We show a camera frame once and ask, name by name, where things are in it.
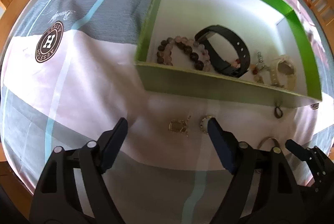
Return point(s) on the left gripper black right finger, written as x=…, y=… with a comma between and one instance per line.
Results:
x=278, y=199

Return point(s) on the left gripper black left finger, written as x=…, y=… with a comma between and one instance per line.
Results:
x=56, y=198

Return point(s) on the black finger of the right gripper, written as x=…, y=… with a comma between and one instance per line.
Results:
x=297, y=148

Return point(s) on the silver bangle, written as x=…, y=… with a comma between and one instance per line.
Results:
x=266, y=143

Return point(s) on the green crystal brooch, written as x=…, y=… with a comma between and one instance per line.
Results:
x=260, y=64

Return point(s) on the gold clover brooch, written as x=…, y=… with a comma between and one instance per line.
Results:
x=179, y=126

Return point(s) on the black watch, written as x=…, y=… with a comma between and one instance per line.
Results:
x=228, y=53

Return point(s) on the plaid bed quilt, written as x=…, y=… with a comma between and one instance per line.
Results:
x=69, y=73

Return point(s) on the wooden footboard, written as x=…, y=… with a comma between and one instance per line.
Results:
x=323, y=10

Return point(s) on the green cardboard box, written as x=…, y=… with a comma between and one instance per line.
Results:
x=170, y=60

